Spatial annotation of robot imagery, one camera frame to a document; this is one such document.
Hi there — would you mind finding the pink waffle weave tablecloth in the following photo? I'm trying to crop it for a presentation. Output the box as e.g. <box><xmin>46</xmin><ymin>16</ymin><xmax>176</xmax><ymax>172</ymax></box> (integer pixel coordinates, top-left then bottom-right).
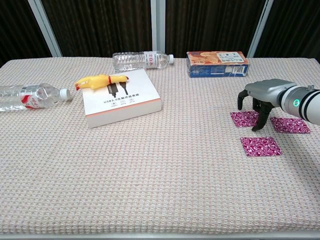
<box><xmin>0</xmin><ymin>56</ymin><xmax>320</xmax><ymax>236</ymax></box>

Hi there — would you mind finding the clear bottle white pink label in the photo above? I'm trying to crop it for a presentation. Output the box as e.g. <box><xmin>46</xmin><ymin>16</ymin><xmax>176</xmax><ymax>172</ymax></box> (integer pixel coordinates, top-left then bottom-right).
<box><xmin>112</xmin><ymin>50</ymin><xmax>175</xmax><ymax>71</ymax></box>

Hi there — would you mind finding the clear bottle red label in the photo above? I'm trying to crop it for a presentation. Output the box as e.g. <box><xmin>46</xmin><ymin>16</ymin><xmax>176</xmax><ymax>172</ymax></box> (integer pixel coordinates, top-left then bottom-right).
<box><xmin>0</xmin><ymin>83</ymin><xmax>72</xmax><ymax>113</ymax></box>

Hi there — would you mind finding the orange blue snack box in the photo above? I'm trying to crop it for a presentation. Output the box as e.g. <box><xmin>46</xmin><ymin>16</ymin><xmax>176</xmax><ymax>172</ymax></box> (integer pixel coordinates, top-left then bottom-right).
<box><xmin>186</xmin><ymin>51</ymin><xmax>250</xmax><ymax>79</ymax></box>

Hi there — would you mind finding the white USB cable box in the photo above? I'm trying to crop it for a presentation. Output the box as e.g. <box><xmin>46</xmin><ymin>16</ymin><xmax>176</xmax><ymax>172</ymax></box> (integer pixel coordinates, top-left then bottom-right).
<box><xmin>82</xmin><ymin>68</ymin><xmax>163</xmax><ymax>129</ymax></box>

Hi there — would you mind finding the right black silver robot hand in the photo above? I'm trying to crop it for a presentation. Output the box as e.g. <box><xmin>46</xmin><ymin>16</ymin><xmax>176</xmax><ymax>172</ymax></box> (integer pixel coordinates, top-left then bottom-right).
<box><xmin>237</xmin><ymin>78</ymin><xmax>297</xmax><ymax>133</ymax></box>

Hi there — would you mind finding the yellow rubber chicken toy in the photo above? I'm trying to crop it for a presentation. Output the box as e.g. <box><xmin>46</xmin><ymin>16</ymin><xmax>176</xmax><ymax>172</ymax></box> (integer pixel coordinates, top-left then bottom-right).
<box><xmin>74</xmin><ymin>74</ymin><xmax>130</xmax><ymax>92</ymax></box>

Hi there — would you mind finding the grey partition post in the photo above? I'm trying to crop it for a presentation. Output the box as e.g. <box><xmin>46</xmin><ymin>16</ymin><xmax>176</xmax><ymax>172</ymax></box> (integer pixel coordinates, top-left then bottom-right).
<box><xmin>149</xmin><ymin>0</ymin><xmax>166</xmax><ymax>58</ymax></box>
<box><xmin>246</xmin><ymin>0</ymin><xmax>274</xmax><ymax>59</ymax></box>
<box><xmin>26</xmin><ymin>0</ymin><xmax>63</xmax><ymax>58</ymax></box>

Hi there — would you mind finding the dark brown curtain panel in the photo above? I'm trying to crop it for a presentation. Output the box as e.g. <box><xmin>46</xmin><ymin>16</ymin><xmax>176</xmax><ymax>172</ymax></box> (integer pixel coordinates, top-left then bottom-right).
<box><xmin>0</xmin><ymin>0</ymin><xmax>52</xmax><ymax>68</ymax></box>
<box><xmin>254</xmin><ymin>0</ymin><xmax>320</xmax><ymax>63</ymax></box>
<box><xmin>164</xmin><ymin>0</ymin><xmax>266</xmax><ymax>58</ymax></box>
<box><xmin>41</xmin><ymin>0</ymin><xmax>153</xmax><ymax>58</ymax></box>

